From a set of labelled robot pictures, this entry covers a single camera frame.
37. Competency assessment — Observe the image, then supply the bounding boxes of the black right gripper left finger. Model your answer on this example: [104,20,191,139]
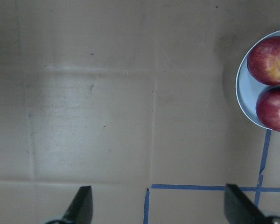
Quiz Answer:
[47,186,93,224]

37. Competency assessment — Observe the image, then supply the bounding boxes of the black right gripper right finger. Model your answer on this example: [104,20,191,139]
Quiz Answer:
[224,184,280,224]

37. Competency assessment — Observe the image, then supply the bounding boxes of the red apple on plate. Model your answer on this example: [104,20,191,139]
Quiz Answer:
[256,86,280,132]
[247,35,280,85]

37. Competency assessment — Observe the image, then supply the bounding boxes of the light blue plate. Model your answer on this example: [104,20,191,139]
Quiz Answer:
[235,30,280,130]

